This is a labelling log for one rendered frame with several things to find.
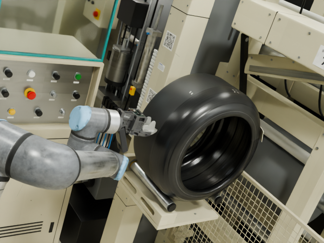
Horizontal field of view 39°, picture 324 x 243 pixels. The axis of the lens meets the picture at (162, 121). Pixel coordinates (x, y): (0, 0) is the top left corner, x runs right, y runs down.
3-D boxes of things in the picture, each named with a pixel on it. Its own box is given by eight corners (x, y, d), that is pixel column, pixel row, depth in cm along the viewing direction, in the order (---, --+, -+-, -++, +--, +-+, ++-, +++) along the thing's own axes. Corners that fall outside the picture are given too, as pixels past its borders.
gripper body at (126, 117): (149, 118, 174) (124, 114, 167) (141, 137, 177) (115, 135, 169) (140, 109, 180) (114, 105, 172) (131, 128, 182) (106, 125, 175)
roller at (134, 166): (128, 168, 223) (129, 161, 220) (136, 167, 225) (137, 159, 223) (167, 213, 198) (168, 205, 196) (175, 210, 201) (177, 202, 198)
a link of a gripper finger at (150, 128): (165, 123, 181) (147, 121, 175) (159, 136, 183) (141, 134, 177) (161, 119, 184) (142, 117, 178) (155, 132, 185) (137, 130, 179)
